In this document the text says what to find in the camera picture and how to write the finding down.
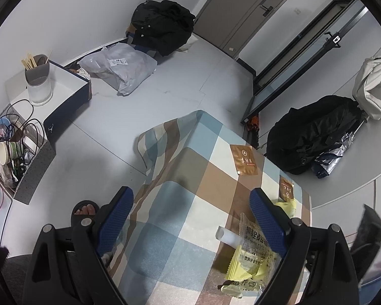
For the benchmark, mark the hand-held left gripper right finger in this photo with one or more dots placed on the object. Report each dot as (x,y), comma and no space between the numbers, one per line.
(268,225)

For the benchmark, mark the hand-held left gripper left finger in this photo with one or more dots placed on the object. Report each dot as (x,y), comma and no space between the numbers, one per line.
(114,222)

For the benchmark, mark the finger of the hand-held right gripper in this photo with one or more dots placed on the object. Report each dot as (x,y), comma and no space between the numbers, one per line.
(370,232)

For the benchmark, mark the clear printed bread wrapper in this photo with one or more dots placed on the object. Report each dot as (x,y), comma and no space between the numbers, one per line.
(246,238)

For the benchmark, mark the brown foil packet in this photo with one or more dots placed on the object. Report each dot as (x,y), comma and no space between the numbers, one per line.
(286,189)
(243,160)

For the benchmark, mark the long white foam piece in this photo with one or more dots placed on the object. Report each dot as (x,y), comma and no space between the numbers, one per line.
(227,236)

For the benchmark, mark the white shoulder bag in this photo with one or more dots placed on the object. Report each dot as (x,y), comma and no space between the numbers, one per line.
(371,89)

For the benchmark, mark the person's foot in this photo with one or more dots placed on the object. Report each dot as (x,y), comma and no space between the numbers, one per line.
(85,210)

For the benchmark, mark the black slipper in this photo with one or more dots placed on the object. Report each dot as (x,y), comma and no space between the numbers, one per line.
(82,220)

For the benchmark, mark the checked tablecloth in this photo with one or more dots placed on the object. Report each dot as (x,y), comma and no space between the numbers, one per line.
(184,197)

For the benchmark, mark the silver folded umbrella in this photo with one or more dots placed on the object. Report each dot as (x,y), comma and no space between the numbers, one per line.
(336,159)

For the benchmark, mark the grey speckled storage box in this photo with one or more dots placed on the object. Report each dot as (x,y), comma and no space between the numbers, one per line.
(35,171)

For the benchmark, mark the black backpack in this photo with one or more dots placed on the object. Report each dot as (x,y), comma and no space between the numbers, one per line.
(311,133)

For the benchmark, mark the orange black object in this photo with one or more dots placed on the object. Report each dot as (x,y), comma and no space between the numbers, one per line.
(253,124)

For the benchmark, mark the white paper cup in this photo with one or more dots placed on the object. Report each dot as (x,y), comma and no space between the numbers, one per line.
(3,153)

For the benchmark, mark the black framed glass door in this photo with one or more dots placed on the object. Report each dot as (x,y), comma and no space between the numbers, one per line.
(273,81)

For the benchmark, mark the navy box with white lid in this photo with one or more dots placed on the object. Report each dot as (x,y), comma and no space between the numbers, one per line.
(63,85)

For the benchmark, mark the blue plastic lid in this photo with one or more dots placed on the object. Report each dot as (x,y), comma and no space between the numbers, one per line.
(1,123)

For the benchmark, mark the grey white cup holder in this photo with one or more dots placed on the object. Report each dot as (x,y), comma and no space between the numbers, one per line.
(38,89)

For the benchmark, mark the grey plastic parcel bag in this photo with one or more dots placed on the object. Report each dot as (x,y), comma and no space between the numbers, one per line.
(123,66)

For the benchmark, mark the wooden chopsticks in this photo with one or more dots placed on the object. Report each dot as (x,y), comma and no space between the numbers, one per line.
(28,63)

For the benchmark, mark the brown cardboard box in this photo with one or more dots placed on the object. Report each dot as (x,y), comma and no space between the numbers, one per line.
(130,29)

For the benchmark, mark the black jacket pile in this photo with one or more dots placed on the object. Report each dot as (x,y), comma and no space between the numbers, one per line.
(162,25)

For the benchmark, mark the grey entrance door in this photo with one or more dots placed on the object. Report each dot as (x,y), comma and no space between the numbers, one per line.
(241,16)

